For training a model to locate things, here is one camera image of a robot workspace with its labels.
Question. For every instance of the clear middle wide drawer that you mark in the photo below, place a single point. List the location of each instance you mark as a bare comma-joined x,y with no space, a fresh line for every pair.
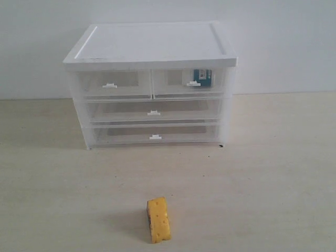
103,112

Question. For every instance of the yellow cheese wedge toy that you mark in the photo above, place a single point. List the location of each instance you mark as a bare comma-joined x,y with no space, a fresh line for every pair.
158,220

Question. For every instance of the white teal medicine bottle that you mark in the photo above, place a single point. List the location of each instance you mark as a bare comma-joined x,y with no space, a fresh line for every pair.
198,78

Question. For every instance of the white plastic drawer cabinet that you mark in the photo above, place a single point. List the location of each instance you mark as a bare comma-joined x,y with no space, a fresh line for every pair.
149,47

